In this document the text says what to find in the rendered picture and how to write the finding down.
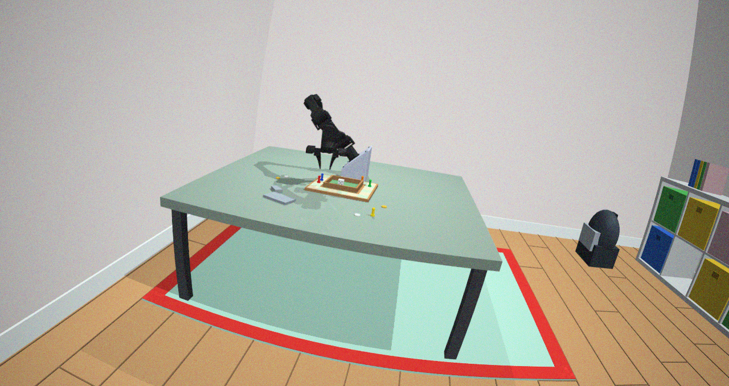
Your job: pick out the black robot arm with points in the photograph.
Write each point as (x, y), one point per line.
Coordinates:
(321, 120)

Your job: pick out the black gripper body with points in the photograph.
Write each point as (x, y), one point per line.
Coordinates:
(311, 149)

